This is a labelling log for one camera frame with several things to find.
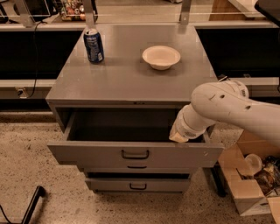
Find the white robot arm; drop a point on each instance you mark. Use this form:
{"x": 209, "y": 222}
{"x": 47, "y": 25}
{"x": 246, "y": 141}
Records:
{"x": 227, "y": 102}

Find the clear plastic cup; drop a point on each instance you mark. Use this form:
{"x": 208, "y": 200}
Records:
{"x": 254, "y": 162}

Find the cardboard box with trash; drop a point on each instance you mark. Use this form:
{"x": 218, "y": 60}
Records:
{"x": 246, "y": 192}

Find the grey top drawer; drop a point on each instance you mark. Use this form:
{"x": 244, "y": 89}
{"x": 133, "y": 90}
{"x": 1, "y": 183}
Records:
{"x": 119, "y": 137}

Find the white paper bowl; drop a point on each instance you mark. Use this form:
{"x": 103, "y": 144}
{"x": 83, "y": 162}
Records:
{"x": 161, "y": 57}

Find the black bar on floor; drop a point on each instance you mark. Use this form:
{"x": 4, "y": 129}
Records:
{"x": 220, "y": 188}

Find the grey bottom drawer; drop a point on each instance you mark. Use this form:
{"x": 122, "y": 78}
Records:
{"x": 137, "y": 185}

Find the black chair leg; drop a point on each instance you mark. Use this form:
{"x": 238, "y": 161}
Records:
{"x": 40, "y": 192}

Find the snack basket on shelf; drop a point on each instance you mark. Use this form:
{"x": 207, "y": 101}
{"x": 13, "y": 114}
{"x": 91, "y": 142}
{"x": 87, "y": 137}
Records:
{"x": 72, "y": 10}

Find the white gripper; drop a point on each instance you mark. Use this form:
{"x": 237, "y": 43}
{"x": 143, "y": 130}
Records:
{"x": 185, "y": 127}

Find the blue soda can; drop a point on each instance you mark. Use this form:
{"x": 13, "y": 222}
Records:
{"x": 93, "y": 43}

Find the grey metal drawer cabinet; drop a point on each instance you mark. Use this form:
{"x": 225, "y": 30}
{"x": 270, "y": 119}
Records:
{"x": 125, "y": 81}

